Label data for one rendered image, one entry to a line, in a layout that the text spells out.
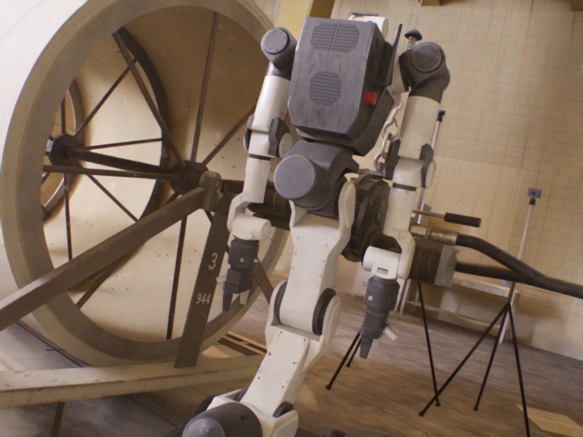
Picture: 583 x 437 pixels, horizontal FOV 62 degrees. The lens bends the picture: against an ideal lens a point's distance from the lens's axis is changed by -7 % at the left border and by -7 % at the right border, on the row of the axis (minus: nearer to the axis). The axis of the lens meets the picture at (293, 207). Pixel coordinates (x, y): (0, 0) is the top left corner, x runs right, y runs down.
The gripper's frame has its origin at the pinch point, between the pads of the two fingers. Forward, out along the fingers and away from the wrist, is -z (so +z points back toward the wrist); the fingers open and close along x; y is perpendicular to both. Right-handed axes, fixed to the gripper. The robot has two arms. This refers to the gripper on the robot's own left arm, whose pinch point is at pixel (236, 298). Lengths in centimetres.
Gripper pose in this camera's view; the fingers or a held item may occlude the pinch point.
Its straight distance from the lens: 164.4
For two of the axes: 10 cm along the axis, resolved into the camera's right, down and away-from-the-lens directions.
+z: 1.8, -9.8, -1.3
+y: -8.9, -2.2, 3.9
